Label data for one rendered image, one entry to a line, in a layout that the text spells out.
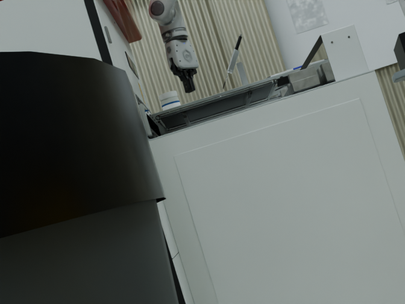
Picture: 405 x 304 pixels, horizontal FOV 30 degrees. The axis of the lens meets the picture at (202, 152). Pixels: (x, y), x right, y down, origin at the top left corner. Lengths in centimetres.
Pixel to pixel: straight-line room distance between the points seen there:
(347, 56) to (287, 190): 40
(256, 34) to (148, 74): 77
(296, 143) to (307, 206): 16
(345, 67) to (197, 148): 45
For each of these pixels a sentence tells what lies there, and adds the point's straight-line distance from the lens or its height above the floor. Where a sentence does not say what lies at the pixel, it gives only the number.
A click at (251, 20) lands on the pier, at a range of 474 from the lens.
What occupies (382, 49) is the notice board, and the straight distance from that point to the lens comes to 482.
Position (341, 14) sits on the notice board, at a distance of 485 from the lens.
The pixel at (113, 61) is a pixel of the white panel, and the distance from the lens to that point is 180.
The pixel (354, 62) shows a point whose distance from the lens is 208.
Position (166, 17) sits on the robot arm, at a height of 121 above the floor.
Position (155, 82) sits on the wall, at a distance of 495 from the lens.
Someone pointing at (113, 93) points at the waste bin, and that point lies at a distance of 47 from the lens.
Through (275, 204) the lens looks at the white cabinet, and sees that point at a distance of 196.
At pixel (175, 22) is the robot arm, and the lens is 248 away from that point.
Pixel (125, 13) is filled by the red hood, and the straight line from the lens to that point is 227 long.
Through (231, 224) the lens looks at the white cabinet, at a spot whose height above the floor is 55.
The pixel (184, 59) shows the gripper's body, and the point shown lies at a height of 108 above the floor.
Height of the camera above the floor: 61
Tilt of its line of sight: 4 degrees up
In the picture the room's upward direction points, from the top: 17 degrees counter-clockwise
